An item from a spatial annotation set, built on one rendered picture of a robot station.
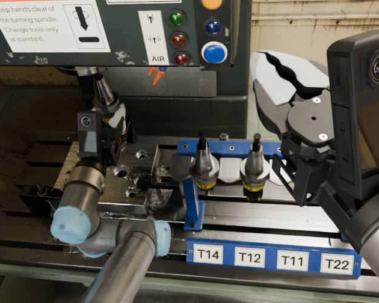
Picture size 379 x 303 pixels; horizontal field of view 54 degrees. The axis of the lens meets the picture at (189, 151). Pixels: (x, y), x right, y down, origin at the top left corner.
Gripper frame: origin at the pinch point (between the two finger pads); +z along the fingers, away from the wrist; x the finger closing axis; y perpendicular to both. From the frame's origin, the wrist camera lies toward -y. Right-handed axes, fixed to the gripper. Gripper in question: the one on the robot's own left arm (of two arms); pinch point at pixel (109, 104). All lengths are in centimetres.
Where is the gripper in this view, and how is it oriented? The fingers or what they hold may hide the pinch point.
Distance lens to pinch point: 97.1
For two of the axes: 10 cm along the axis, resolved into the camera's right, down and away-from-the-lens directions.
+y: 0.9, 6.3, 7.7
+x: 9.9, 0.4, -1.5
